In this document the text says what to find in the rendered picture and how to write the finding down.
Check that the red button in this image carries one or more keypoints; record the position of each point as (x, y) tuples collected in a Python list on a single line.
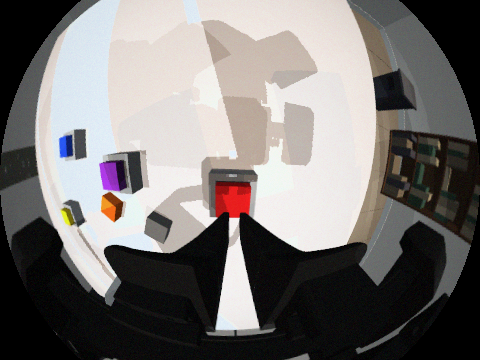
[(233, 191)]

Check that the orange block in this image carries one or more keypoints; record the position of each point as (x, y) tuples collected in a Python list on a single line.
[(111, 206)]

